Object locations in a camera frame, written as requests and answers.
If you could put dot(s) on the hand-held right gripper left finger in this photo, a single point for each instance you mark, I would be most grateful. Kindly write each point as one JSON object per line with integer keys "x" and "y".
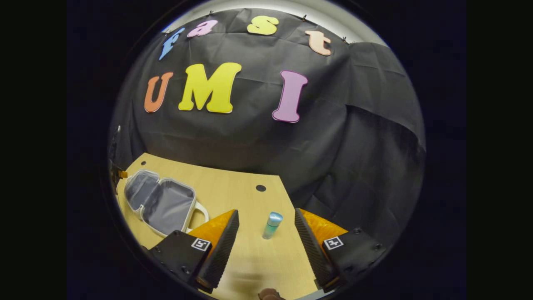
{"x": 222, "y": 254}

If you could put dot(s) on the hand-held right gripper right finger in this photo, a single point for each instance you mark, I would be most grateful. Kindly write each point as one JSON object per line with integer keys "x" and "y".
{"x": 312, "y": 250}

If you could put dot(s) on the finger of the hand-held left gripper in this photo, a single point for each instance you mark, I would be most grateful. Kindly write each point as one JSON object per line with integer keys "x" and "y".
{"x": 120, "y": 173}

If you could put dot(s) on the teal capped skin care bottle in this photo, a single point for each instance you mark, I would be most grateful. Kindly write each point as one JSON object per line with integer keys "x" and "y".
{"x": 272, "y": 226}

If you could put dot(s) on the white suitcase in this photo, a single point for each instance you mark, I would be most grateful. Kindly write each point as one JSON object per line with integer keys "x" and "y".
{"x": 166, "y": 204}

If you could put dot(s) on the black backdrop cloth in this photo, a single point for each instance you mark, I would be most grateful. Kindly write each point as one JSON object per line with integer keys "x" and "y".
{"x": 250, "y": 137}

